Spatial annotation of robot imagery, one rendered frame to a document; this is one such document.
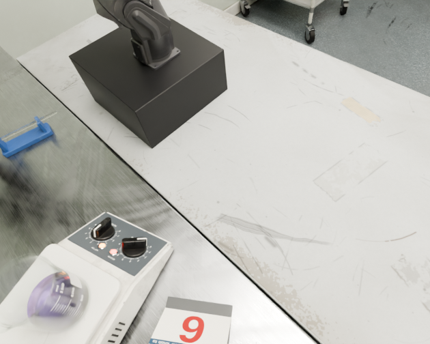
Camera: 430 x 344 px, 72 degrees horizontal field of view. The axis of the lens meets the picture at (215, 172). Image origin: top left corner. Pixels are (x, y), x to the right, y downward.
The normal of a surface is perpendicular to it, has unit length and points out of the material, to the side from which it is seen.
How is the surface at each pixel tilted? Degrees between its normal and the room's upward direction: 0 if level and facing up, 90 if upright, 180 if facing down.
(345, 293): 0
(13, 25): 90
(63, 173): 0
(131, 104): 5
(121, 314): 90
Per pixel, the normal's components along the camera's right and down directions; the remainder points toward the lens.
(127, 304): 0.88, 0.33
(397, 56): -0.11, -0.55
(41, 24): 0.70, 0.55
